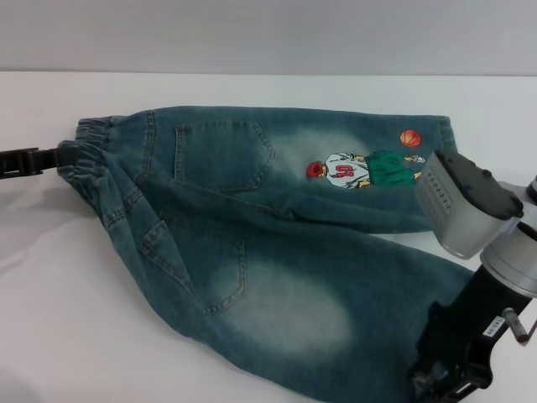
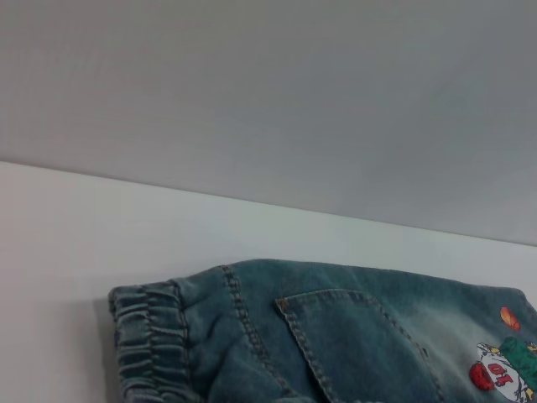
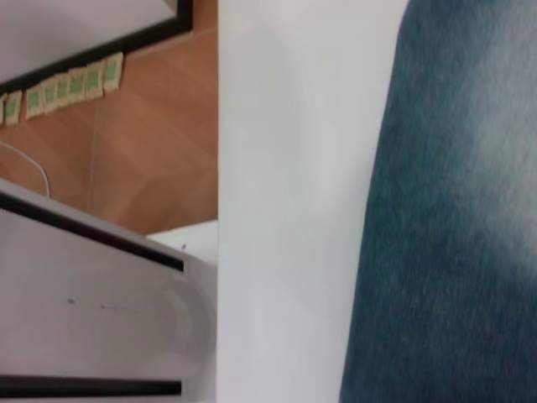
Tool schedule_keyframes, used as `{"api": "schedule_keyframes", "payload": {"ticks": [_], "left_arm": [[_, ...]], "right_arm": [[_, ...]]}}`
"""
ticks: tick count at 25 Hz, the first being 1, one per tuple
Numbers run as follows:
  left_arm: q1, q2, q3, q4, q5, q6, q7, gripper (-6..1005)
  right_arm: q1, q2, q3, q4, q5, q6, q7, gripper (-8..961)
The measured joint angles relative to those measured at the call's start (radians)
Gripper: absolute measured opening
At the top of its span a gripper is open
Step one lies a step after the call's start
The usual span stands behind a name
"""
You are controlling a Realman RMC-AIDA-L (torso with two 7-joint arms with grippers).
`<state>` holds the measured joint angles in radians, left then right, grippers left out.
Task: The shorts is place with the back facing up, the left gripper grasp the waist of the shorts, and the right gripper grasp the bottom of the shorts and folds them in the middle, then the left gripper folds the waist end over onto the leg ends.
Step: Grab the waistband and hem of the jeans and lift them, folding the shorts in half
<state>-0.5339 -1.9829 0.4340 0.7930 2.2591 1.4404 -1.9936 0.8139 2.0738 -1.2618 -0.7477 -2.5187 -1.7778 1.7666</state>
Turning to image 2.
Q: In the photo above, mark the blue denim shorts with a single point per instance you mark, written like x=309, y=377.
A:
x=335, y=348

